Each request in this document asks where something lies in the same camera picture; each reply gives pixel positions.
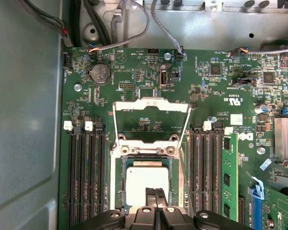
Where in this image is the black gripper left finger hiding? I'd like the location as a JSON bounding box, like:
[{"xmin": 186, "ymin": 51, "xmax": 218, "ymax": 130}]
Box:
[{"xmin": 83, "ymin": 188, "xmax": 157, "ymax": 230}]

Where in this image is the thick black cable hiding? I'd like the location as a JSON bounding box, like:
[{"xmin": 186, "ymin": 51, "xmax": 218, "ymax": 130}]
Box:
[{"xmin": 71, "ymin": 0, "xmax": 112, "ymax": 47}]

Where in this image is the metal CPU socket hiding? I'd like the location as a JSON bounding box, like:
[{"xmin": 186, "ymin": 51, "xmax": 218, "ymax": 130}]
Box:
[{"xmin": 109, "ymin": 138, "xmax": 186, "ymax": 215}]

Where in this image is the silver square CPU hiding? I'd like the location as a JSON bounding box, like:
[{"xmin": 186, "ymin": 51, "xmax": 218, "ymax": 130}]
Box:
[{"xmin": 121, "ymin": 158, "xmax": 174, "ymax": 214}]

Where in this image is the small expansion card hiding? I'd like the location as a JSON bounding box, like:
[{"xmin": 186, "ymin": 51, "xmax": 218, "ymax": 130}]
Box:
[{"xmin": 264, "ymin": 174, "xmax": 288, "ymax": 230}]

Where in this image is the black RAM slot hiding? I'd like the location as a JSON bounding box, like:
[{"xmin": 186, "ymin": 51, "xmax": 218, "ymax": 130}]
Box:
[
  {"xmin": 199, "ymin": 120, "xmax": 212, "ymax": 213},
  {"xmin": 73, "ymin": 126, "xmax": 91, "ymax": 228},
  {"xmin": 211, "ymin": 121, "xmax": 224, "ymax": 216},
  {"xmin": 63, "ymin": 121, "xmax": 80, "ymax": 228},
  {"xmin": 95, "ymin": 121, "xmax": 109, "ymax": 216},
  {"xmin": 84, "ymin": 121, "xmax": 100, "ymax": 228},
  {"xmin": 189, "ymin": 121, "xmax": 203, "ymax": 214}
]

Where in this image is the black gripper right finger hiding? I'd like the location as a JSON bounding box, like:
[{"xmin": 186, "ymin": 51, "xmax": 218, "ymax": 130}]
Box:
[{"xmin": 156, "ymin": 188, "xmax": 252, "ymax": 230}]

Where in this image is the finned chipset heatsink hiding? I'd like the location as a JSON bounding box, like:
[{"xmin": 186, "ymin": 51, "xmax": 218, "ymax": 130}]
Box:
[{"xmin": 274, "ymin": 116, "xmax": 288, "ymax": 161}]

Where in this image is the metal internal USB port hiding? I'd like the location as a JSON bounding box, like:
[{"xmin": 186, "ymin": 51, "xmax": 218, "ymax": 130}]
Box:
[{"xmin": 159, "ymin": 69, "xmax": 169, "ymax": 86}]

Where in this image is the blue expansion slot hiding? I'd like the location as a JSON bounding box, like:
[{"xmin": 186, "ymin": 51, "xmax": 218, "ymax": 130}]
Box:
[{"xmin": 249, "ymin": 176, "xmax": 265, "ymax": 230}]

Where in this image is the metal frame socket cover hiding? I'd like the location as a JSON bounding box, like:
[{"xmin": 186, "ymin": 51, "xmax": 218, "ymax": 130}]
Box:
[{"xmin": 112, "ymin": 96, "xmax": 192, "ymax": 155}]

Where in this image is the round coin battery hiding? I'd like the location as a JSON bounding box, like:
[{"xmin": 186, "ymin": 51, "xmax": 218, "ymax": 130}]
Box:
[{"xmin": 89, "ymin": 63, "xmax": 111, "ymax": 85}]

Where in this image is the black open PC case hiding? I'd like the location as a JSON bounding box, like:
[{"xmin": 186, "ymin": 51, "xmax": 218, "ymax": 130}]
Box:
[{"xmin": 0, "ymin": 0, "xmax": 288, "ymax": 230}]

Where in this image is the green RAM stick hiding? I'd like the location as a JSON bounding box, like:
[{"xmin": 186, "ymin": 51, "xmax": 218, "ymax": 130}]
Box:
[{"xmin": 221, "ymin": 133, "xmax": 240, "ymax": 222}]

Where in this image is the green motherboard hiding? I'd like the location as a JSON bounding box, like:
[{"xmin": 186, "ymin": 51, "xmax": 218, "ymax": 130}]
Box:
[{"xmin": 61, "ymin": 46, "xmax": 288, "ymax": 230}]

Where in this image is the black flat wire bundle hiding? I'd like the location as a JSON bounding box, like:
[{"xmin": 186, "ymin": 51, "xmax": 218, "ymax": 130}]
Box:
[{"xmin": 21, "ymin": 0, "xmax": 75, "ymax": 48}]

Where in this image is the metal wire locking lever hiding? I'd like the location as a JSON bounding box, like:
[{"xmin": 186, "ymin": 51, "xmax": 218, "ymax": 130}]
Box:
[{"xmin": 179, "ymin": 147, "xmax": 194, "ymax": 215}]

